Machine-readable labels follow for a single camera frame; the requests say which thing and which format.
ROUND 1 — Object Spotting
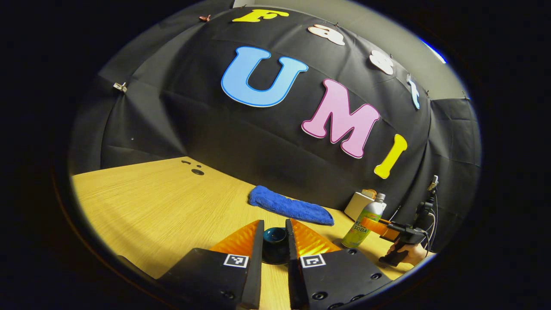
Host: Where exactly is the white toaster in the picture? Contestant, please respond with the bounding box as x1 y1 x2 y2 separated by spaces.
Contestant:
344 191 375 221

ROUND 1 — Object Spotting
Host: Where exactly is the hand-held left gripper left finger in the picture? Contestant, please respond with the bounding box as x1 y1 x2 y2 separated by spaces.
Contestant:
157 220 265 310

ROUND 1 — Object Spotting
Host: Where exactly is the black backdrop cloth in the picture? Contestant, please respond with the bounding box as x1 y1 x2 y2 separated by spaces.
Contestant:
69 4 482 252

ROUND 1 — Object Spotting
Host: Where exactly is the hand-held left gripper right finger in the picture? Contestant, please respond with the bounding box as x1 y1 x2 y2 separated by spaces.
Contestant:
285 218 392 310

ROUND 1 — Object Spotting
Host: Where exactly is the blue towel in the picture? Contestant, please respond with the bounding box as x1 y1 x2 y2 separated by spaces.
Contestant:
248 185 335 226

